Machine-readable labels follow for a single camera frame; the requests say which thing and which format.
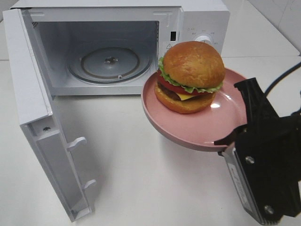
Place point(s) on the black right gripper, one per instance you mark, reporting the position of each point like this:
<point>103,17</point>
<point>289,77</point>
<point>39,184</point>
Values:
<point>271,149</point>

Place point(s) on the pink round plate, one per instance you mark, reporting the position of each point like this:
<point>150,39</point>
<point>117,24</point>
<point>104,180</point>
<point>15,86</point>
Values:
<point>198,131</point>

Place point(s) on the burger with lettuce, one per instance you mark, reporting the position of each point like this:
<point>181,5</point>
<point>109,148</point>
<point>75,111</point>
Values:
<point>189,75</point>

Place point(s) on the white microwave door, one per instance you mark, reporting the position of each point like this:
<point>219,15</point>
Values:
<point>37,116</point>

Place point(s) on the white upper microwave knob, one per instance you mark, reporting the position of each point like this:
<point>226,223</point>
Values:
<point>205,39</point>

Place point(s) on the white warning label sticker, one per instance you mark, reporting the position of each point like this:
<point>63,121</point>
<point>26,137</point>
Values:
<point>166,46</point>

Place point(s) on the glass microwave turntable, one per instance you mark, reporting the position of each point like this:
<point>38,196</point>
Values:
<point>109,65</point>

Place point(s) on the white microwave oven body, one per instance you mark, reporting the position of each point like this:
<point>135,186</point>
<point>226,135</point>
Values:
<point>67,26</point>

